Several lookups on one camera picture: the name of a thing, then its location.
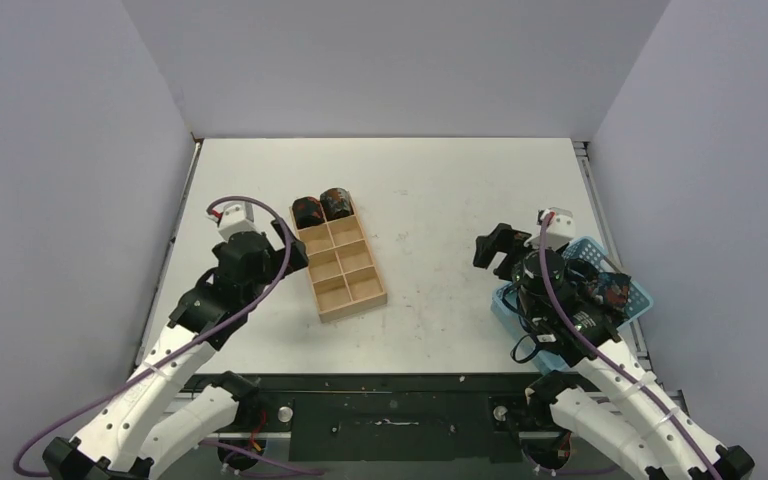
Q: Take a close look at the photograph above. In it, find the wooden compartment tray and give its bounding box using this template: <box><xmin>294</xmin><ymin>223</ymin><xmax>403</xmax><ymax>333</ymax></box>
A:
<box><xmin>290</xmin><ymin>194</ymin><xmax>388</xmax><ymax>323</ymax></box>

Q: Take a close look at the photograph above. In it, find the blue plastic basket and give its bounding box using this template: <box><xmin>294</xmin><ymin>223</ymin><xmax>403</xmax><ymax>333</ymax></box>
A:
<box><xmin>490</xmin><ymin>236</ymin><xmax>654</xmax><ymax>374</ymax></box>

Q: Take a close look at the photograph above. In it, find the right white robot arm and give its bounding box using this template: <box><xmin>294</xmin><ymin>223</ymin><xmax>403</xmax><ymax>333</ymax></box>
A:
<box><xmin>473</xmin><ymin>211</ymin><xmax>755</xmax><ymax>479</ymax></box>

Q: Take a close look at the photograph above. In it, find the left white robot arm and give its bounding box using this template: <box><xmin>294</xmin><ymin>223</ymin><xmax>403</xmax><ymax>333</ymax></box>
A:
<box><xmin>43</xmin><ymin>219</ymin><xmax>308</xmax><ymax>479</ymax></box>

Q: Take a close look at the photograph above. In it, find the colourful ties pile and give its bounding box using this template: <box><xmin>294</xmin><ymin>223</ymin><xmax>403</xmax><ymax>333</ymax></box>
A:
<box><xmin>566</xmin><ymin>259</ymin><xmax>632</xmax><ymax>312</ymax></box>

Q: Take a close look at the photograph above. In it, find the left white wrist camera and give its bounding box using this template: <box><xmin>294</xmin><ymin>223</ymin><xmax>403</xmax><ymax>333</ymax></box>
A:
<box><xmin>217</xmin><ymin>202</ymin><xmax>257</xmax><ymax>241</ymax></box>

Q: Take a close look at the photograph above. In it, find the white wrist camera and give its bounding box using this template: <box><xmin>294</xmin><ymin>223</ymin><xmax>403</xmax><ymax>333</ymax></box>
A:
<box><xmin>533</xmin><ymin>207</ymin><xmax>577</xmax><ymax>250</ymax></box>
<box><xmin>217</xmin><ymin>202</ymin><xmax>257</xmax><ymax>241</ymax></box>

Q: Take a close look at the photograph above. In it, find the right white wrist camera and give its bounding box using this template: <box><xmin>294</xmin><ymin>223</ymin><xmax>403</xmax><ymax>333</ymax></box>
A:
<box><xmin>533</xmin><ymin>207</ymin><xmax>577</xmax><ymax>250</ymax></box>

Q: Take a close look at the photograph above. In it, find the aluminium frame rail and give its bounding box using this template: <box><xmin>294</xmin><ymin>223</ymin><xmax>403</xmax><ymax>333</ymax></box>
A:
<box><xmin>572</xmin><ymin>140</ymin><xmax>652</xmax><ymax>368</ymax></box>

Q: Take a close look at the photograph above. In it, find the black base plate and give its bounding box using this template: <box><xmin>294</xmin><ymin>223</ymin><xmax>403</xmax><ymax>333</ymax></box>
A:
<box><xmin>217</xmin><ymin>373</ymin><xmax>560</xmax><ymax>463</ymax></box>

